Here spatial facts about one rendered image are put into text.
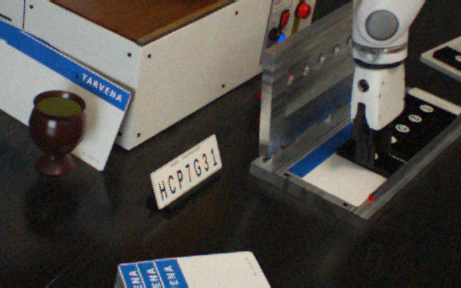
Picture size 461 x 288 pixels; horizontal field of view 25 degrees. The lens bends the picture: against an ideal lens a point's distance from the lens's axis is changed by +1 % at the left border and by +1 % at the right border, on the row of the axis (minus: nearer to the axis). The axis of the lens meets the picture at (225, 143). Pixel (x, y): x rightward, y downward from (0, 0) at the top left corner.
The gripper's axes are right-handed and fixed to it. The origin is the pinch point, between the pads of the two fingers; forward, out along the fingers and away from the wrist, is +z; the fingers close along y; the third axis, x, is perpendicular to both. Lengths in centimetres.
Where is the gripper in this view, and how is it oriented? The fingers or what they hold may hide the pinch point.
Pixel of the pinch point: (373, 148)
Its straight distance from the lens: 165.7
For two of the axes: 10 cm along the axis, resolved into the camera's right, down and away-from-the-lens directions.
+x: -8.3, -2.3, 5.1
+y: 5.6, -3.7, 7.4
